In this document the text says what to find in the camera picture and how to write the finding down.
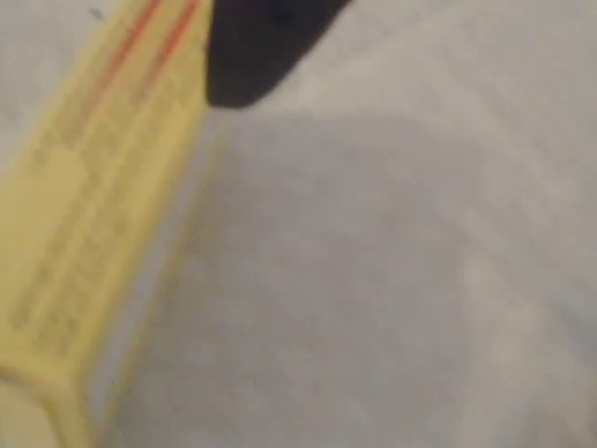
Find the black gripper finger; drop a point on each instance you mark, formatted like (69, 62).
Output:
(252, 51)

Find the yellow box with red stripes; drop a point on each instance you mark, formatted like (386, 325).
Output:
(93, 196)

